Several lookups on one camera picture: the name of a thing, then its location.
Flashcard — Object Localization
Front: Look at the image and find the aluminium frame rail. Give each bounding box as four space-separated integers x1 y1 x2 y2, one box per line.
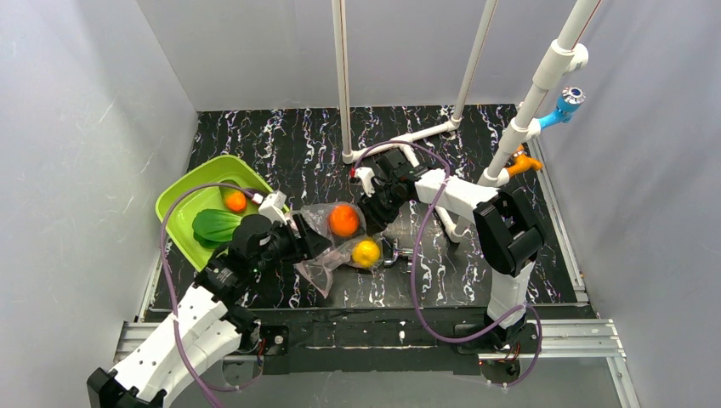
101 320 644 408

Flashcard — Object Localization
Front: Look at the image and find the green fake leafy vegetable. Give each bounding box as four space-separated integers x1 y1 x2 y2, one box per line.
191 209 242 249

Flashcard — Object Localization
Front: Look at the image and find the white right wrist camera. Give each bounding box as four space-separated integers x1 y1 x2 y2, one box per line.
349 167 376 197

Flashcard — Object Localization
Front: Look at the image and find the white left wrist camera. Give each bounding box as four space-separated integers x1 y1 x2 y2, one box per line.
251 190 287 224

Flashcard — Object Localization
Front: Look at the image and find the yellow green fake mango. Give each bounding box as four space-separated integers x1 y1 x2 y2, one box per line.
219 187 247 213

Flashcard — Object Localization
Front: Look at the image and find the clear zip top bag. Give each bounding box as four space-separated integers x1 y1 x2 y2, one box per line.
294 201 383 297

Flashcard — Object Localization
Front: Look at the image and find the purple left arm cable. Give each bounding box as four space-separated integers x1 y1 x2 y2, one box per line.
159 181 266 408

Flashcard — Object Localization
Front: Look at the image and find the blue tap valve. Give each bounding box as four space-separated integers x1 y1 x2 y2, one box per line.
538 86 586 130

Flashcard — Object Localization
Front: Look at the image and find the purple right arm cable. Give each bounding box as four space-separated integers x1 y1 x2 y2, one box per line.
351 140 543 388

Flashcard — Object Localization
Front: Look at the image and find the yellow fake fruit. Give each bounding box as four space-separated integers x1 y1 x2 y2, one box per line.
351 239 382 269

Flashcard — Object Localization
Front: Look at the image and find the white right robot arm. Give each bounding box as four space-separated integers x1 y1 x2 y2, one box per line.
350 149 546 346

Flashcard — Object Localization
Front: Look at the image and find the orange fake fruit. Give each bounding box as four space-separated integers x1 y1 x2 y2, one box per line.
327 204 360 238

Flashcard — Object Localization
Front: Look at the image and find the white PVC pipe frame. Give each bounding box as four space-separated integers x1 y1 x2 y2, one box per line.
331 0 604 244

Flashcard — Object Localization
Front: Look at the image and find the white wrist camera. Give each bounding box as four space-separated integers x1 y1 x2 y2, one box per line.
251 190 287 224
349 167 376 197

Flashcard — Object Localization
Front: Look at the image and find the orange tap valve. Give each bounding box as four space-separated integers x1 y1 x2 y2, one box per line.
506 144 544 177

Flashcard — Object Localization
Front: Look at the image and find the lime green plastic basin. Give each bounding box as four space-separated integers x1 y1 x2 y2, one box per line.
156 155 274 270

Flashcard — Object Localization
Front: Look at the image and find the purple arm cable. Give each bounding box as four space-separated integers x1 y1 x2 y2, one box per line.
351 140 543 388
159 181 266 408

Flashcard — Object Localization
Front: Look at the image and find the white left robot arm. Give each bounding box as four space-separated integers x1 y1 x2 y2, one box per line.
87 213 332 407

